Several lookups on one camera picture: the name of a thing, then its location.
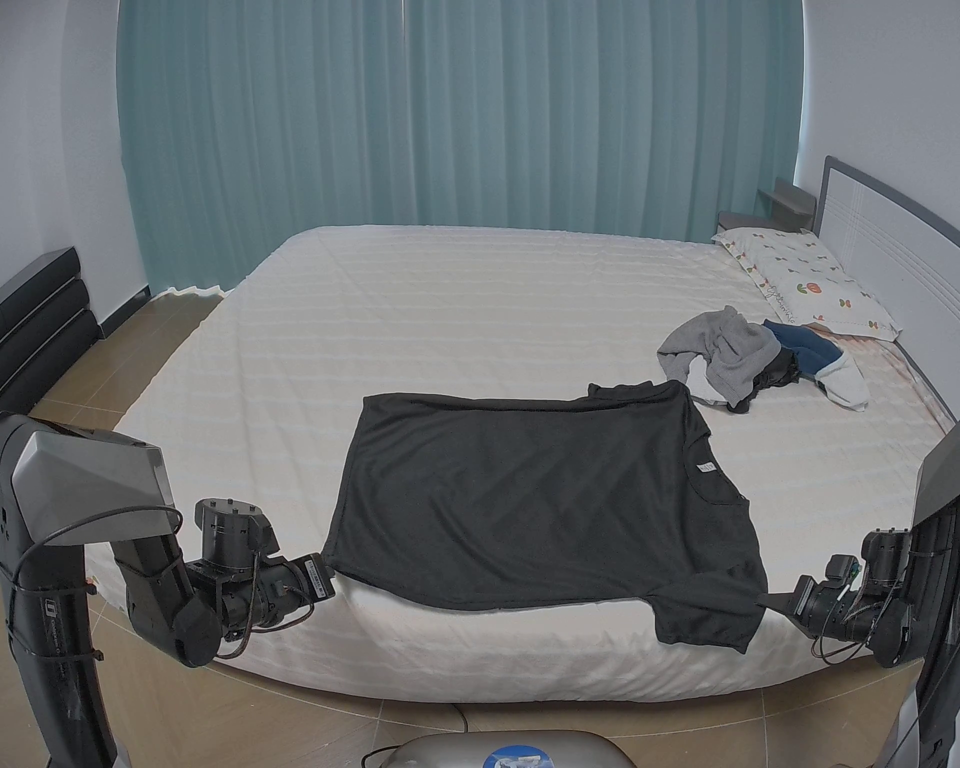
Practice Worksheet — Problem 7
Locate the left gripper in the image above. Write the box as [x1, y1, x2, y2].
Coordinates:
[251, 552, 337, 628]

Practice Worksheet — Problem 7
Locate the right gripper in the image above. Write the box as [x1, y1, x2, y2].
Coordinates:
[793, 575, 873, 641]

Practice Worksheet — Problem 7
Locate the black T-shirt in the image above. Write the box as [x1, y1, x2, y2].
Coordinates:
[321, 378, 770, 654]

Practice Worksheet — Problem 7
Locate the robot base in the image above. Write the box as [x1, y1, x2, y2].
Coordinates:
[386, 731, 635, 768]

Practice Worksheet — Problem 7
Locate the pile of clothes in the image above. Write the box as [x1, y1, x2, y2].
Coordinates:
[656, 303, 871, 415]

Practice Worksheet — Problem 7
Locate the bed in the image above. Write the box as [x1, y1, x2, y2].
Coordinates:
[82, 153, 960, 706]

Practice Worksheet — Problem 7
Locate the white printed pillow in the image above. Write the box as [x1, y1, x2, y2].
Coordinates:
[711, 225, 905, 343]

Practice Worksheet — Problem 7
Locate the black chest of drawers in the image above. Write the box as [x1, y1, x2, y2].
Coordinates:
[0, 247, 102, 415]

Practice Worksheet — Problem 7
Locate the grey bedside table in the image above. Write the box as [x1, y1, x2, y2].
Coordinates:
[716, 178, 819, 235]

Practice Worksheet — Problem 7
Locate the blue-green curtain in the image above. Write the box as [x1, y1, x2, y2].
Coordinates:
[401, 0, 805, 245]
[116, 0, 410, 297]

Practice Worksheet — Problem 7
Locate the black cable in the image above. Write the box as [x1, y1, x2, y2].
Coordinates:
[363, 701, 470, 762]

